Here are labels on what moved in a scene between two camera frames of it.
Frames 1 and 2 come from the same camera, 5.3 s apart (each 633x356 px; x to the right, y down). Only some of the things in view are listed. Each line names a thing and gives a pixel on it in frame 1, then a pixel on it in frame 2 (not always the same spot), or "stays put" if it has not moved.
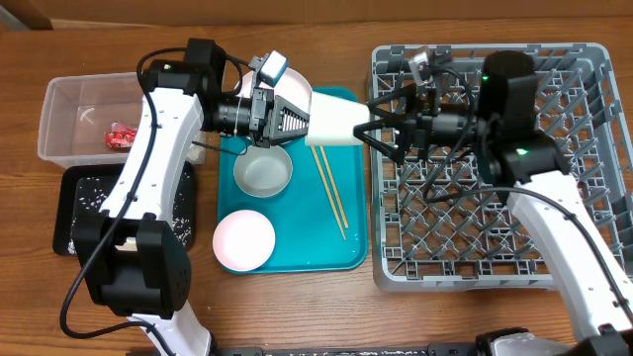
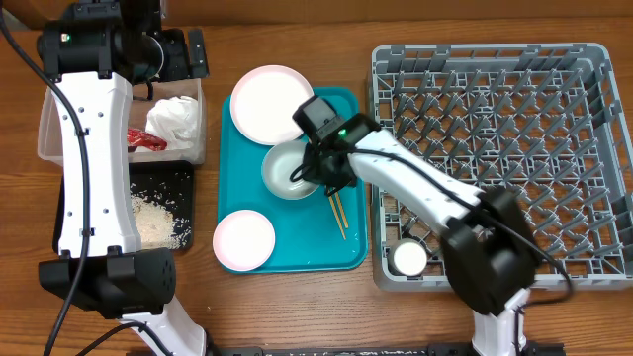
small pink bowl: (243, 240) stays put
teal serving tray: (319, 220) stays put
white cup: (332, 119) -> (407, 256)
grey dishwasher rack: (437, 226) stays put
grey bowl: (263, 172) -> (278, 163)
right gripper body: (418, 128) -> (313, 172)
